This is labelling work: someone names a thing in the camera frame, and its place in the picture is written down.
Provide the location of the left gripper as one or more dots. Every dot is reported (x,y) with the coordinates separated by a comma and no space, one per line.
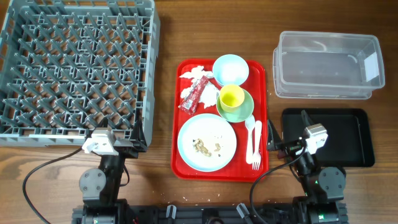
(130,152)

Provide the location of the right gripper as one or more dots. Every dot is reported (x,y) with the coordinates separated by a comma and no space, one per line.
(275,142)

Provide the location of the green bowl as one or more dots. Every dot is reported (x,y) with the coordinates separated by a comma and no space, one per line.
(242,113)

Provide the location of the yellow plastic cup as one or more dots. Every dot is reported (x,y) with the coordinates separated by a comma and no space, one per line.
(231,97)

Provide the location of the white napkin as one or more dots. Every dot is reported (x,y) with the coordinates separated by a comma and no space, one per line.
(210,92)

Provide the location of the light blue bowl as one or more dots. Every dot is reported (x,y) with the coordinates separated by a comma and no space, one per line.
(230,69)

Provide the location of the red snack wrapper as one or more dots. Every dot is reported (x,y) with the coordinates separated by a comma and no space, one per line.
(189,103)

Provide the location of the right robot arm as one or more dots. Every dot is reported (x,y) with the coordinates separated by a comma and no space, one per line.
(323,186)

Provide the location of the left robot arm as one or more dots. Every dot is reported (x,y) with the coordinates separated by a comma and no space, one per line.
(100,186)

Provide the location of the grey dishwasher rack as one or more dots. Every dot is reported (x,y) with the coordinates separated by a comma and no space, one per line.
(68,65)

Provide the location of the white plastic fork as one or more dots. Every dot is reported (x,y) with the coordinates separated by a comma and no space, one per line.
(256,158)

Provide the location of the white plastic spoon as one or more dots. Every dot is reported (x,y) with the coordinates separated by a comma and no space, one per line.
(250,125)

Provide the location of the red plastic tray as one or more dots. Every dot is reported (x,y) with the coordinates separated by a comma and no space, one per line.
(237,170)

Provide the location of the light blue plate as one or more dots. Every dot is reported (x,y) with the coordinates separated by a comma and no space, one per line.
(210,128)

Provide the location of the black tray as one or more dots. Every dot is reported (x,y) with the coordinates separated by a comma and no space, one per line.
(349,142)

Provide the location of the food scraps on plate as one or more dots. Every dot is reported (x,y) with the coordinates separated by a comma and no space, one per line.
(199,146)

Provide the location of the clear plastic bin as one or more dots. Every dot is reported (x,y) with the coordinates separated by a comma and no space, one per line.
(327,65)

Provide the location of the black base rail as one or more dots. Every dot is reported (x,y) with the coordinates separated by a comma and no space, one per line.
(199,214)

